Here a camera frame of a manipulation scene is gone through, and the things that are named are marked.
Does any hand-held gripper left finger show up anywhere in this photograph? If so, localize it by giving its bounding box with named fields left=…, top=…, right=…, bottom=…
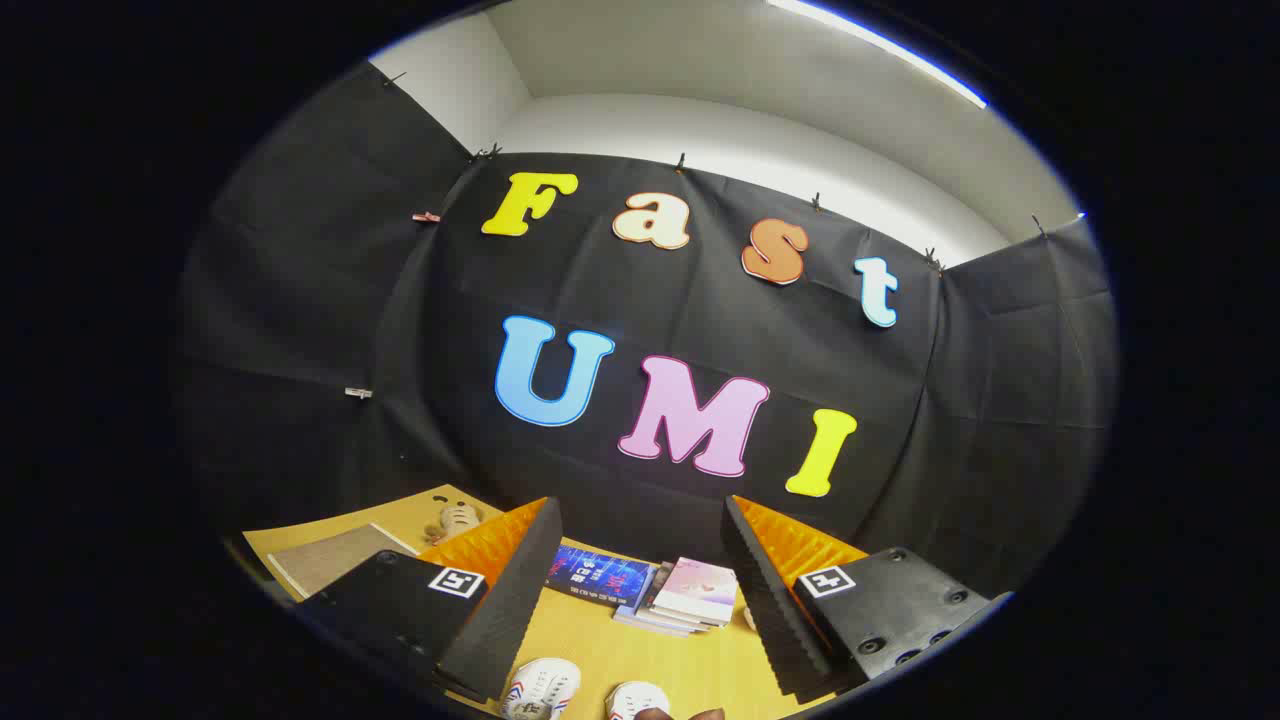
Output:
left=295, top=497, right=564, bottom=704

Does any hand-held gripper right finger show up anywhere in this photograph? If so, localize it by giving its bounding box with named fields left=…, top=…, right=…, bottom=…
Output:
left=722, top=495, right=1011, bottom=701

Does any white canvas shoe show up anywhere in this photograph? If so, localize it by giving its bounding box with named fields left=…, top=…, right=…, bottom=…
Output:
left=606, top=681, right=671, bottom=720
left=500, top=657, right=582, bottom=720

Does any beige fabric storage box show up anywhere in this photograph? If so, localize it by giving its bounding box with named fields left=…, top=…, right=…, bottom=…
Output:
left=268, top=522, right=419, bottom=601

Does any pink cover book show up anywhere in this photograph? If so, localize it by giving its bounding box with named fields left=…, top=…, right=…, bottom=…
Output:
left=650, top=557, right=739, bottom=627

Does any dark blue book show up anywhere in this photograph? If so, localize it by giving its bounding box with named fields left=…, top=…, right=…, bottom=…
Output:
left=546, top=544, right=656, bottom=609

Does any brown plush toy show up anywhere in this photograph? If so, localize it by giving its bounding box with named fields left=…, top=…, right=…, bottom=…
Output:
left=422, top=503, right=486, bottom=546

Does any grey cover book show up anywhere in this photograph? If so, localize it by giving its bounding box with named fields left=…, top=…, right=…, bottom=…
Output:
left=636, top=562, right=677, bottom=616

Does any light blue cover book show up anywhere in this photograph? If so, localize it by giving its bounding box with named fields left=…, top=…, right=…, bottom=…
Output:
left=613, top=600, right=701, bottom=637

